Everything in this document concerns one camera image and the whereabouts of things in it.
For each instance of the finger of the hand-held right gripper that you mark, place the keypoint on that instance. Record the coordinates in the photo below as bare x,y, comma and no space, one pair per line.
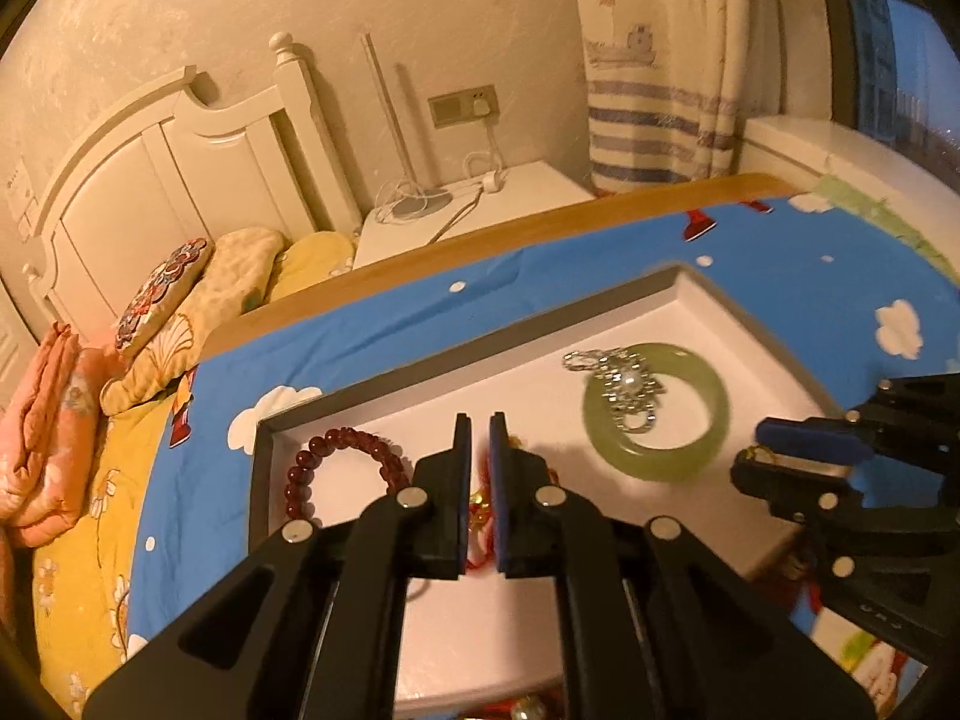
802,439
787,491

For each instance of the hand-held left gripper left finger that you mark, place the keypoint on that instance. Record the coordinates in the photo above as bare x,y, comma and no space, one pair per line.
457,495

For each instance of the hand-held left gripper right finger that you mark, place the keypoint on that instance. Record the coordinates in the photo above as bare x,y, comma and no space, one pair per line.
499,495

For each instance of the grey cardboard box tray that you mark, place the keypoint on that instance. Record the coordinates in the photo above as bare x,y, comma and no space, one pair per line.
487,382

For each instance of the pale green jade bangle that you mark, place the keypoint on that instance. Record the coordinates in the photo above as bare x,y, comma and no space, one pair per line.
637,461

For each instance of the silver rhinestone pearl brooch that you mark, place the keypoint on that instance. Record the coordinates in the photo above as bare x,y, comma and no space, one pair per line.
634,382

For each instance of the blue cartoon printed cloth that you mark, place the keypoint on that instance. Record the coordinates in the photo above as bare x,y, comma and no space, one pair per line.
525,277

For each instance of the wooden table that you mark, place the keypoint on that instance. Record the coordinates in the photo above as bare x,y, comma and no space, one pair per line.
450,251

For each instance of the yellow pillow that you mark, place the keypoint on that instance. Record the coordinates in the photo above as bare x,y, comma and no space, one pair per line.
315,262

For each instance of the white window ledge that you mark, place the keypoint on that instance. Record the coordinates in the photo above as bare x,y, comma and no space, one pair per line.
825,146

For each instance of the white lamp stand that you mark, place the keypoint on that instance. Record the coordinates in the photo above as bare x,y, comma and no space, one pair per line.
420,204

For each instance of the white nightstand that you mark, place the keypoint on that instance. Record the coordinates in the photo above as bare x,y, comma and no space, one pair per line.
525,195

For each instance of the cream floral quilted pillow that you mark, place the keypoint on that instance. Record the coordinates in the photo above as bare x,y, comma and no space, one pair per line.
225,270

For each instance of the embroidered floral pillow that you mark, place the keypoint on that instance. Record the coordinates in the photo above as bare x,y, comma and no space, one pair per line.
161,292

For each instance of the dark window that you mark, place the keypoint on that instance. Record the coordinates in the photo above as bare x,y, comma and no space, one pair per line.
900,75

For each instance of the striped boat print curtain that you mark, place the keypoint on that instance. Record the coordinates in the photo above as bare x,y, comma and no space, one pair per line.
637,90

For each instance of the white charger plug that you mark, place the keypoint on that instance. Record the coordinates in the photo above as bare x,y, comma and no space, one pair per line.
484,105

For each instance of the yellow floral bed sheet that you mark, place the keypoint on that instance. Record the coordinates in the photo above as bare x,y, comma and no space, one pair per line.
82,615

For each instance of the folded pink quilt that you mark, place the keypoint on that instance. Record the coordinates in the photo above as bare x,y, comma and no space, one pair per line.
45,427

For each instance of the white wooden headboard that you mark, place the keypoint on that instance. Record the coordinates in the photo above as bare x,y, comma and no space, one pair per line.
150,187

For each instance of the wall socket panel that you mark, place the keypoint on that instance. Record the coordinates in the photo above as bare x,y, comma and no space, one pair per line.
450,109

